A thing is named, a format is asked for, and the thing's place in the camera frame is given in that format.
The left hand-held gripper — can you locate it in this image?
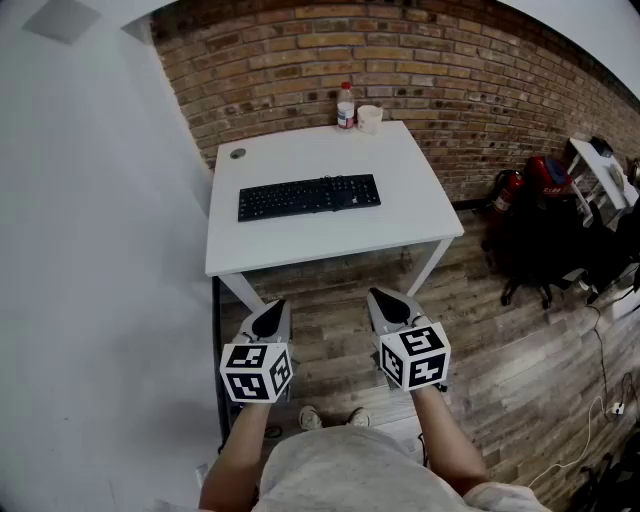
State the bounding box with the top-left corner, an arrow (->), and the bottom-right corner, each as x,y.
219,298 -> 295,404

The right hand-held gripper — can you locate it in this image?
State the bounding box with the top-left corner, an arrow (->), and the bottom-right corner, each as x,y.
366,287 -> 452,394

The black keyboard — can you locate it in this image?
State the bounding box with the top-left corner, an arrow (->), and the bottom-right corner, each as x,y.
237,173 -> 383,224

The person's right forearm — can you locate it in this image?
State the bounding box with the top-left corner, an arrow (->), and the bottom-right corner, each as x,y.
412,385 -> 488,497

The person's left forearm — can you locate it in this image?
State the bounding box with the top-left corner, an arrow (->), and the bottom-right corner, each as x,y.
198,399 -> 274,512

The white table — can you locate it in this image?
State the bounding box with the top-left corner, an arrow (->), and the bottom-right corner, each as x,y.
204,119 -> 466,315

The person's left white shoe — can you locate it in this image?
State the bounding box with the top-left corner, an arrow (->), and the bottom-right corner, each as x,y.
298,405 -> 324,432

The black office chair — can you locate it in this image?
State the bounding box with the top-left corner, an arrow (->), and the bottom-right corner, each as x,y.
480,187 -> 604,310

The red fire extinguisher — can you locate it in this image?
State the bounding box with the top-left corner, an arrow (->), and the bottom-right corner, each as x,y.
485,168 -> 526,227

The person's grey shirt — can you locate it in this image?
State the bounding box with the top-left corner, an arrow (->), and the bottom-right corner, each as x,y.
152,424 -> 554,512

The white cup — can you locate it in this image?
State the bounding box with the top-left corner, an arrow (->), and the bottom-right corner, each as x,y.
355,104 -> 385,136

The plastic bottle with red cap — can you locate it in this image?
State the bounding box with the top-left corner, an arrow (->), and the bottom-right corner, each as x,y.
336,81 -> 357,131

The black box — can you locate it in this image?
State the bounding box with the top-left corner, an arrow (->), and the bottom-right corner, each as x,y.
588,135 -> 616,159

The black keyboard cable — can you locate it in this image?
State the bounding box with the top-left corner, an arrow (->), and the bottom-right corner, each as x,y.
319,174 -> 362,214

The black floor cable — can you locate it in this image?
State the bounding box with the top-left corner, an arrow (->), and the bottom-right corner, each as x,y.
583,298 -> 615,407

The white floor cable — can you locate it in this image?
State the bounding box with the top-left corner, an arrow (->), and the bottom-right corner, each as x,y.
526,395 -> 619,490

